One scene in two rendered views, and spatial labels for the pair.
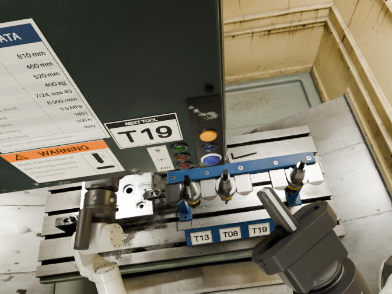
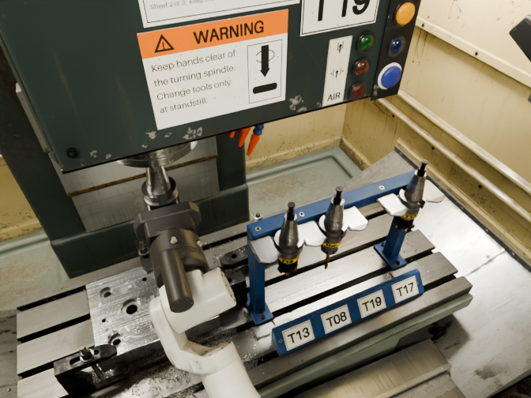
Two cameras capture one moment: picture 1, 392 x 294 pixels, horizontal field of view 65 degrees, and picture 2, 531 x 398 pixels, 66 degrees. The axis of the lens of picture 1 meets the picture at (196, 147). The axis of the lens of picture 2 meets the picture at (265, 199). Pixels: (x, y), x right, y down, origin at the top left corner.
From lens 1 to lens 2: 0.43 m
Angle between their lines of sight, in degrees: 23
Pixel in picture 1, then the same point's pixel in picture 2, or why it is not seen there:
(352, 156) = (432, 208)
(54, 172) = (192, 99)
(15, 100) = not seen: outside the picture
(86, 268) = (186, 352)
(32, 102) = not seen: outside the picture
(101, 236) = (208, 283)
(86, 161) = (246, 69)
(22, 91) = not seen: outside the picture
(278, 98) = (314, 178)
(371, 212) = (481, 260)
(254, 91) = (282, 176)
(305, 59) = (333, 130)
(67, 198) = (58, 340)
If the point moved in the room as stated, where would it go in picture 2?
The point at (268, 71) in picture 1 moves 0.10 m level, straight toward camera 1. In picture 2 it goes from (294, 148) to (297, 161)
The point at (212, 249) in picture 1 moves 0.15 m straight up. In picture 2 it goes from (316, 351) to (322, 320)
